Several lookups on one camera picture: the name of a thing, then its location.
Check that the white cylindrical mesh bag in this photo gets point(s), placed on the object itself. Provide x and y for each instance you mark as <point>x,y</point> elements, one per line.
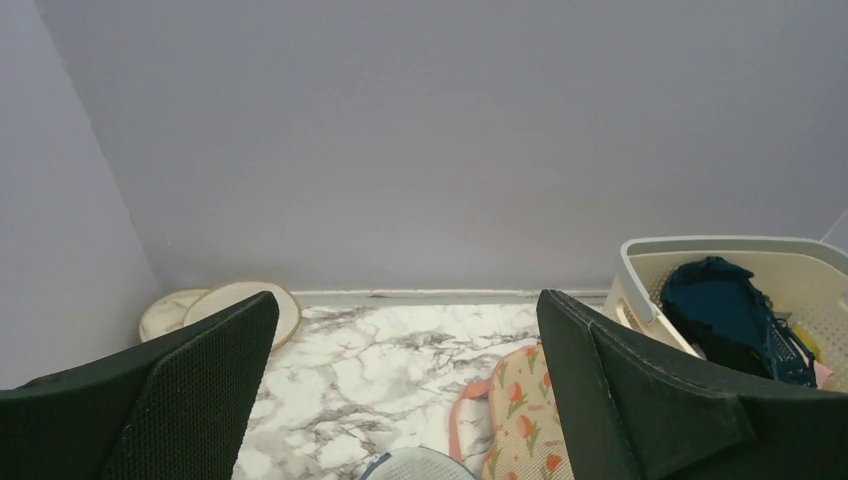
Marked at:
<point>415,463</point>

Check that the front round wooden coaster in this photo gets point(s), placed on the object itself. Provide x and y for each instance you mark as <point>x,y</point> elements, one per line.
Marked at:
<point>275,299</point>

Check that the round wooden coaster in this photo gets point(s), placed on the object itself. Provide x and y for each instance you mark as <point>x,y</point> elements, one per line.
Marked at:
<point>275,299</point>
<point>167,313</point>

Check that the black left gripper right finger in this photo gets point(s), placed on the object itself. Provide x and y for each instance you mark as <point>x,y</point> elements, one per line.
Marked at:
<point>634,408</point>

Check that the cream plastic laundry basket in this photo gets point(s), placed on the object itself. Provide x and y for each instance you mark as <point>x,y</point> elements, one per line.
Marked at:
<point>774,306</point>

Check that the pink garment in basket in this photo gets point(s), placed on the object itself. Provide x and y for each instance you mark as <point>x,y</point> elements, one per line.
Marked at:
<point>822,374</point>

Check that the yellow garment in basket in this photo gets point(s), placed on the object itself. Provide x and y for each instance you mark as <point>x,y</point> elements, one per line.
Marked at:
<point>807,340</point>

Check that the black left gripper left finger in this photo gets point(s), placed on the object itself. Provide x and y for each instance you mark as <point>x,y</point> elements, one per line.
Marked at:
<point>175,407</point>

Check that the rear round wooden coaster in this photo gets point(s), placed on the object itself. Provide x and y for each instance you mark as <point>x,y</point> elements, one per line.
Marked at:
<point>167,313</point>

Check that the floral mesh laundry bag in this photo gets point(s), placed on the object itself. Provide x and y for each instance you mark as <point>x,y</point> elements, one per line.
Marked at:
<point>528,442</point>

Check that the dark blue garment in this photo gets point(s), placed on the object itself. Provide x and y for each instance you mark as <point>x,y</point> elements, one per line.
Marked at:
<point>715,307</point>

